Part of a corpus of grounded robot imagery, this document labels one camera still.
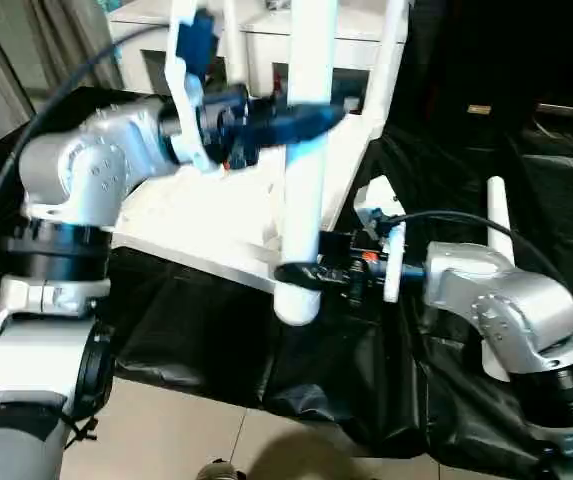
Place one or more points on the white plastic table top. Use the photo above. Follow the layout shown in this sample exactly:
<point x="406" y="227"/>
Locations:
<point x="216" y="220"/>

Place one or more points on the black plastic mat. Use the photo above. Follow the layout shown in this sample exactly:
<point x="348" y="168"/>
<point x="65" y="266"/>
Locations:
<point x="366" y="380"/>

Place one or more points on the white cabinet with glass doors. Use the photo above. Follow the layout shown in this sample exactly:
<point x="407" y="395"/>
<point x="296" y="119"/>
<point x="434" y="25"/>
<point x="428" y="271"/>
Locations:
<point x="266" y="30"/>

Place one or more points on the white plastic table leg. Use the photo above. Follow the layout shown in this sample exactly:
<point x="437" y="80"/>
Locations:
<point x="308" y="60"/>
<point x="386" y="60"/>
<point x="234" y="40"/>
<point x="499" y="215"/>

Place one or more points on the small yellow tag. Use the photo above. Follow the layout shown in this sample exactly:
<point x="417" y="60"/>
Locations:
<point x="478" y="109"/>

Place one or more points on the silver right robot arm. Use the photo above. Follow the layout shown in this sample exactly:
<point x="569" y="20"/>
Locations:
<point x="506" y="300"/>

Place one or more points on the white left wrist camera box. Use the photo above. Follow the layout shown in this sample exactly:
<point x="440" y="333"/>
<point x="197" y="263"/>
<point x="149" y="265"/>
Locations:
<point x="188" y="70"/>

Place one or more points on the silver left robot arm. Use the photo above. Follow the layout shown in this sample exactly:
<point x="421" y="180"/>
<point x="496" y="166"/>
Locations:
<point x="66" y="200"/>

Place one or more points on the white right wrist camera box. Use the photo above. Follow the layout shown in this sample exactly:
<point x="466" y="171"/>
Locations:
<point x="381" y="215"/>

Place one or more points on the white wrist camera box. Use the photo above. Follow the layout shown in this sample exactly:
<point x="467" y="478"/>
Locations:
<point x="188" y="70"/>
<point x="381" y="215"/>

